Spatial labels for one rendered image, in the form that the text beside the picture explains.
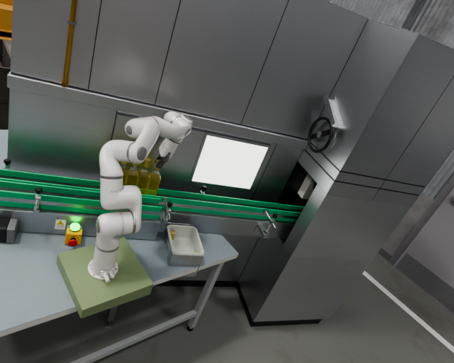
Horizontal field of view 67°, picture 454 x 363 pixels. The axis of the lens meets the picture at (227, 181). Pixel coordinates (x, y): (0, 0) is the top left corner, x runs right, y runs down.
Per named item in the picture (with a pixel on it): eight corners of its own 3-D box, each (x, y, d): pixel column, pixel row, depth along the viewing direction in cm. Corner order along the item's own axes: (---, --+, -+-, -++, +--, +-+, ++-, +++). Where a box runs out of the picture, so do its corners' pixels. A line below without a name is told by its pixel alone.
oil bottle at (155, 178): (151, 201, 194) (161, 169, 184) (153, 207, 189) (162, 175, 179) (141, 200, 191) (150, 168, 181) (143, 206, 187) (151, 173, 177)
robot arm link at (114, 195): (97, 175, 135) (137, 174, 144) (96, 233, 139) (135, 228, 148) (104, 179, 127) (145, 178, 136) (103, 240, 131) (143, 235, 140)
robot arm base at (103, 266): (124, 280, 149) (130, 256, 141) (94, 289, 141) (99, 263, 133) (112, 255, 158) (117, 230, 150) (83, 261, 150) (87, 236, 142)
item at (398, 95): (375, 176, 251) (452, 55, 210) (411, 207, 222) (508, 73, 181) (297, 160, 223) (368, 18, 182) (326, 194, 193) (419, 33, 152)
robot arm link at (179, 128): (140, 128, 151) (171, 123, 169) (160, 146, 148) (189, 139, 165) (147, 112, 147) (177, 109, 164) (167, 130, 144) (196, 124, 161)
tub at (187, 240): (192, 238, 199) (196, 226, 195) (200, 266, 181) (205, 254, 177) (162, 235, 192) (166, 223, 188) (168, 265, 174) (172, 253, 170)
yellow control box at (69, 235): (81, 236, 171) (83, 225, 168) (80, 246, 165) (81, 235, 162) (65, 235, 168) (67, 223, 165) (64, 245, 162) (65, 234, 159)
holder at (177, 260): (189, 232, 203) (193, 222, 199) (199, 266, 181) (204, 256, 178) (161, 230, 196) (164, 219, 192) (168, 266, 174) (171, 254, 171)
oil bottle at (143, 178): (141, 200, 191) (150, 168, 182) (142, 206, 187) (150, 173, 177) (131, 199, 189) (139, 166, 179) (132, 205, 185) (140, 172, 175)
